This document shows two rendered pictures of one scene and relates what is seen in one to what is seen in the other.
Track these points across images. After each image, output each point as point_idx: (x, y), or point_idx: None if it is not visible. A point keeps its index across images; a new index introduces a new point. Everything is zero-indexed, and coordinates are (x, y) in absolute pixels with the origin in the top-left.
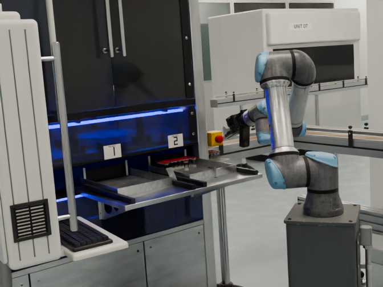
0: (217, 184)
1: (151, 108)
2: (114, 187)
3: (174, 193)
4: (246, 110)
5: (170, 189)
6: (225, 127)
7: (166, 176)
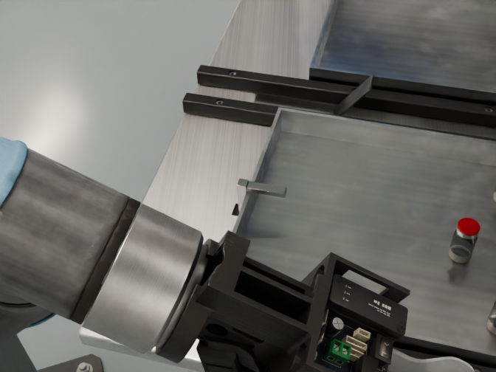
0: (169, 145)
1: None
2: (459, 23)
3: (224, 38)
4: (174, 230)
5: (276, 61)
6: (429, 359)
7: (337, 69)
